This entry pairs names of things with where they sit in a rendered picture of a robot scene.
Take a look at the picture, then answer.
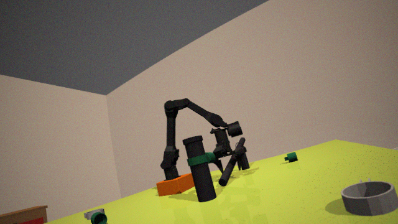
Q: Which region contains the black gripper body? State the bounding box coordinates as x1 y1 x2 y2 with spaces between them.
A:
215 139 247 161

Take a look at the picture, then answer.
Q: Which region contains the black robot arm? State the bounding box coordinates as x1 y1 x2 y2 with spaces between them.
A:
160 98 243 180

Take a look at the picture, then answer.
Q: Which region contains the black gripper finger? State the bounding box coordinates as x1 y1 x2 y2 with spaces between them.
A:
235 154 244 170
214 160 224 174

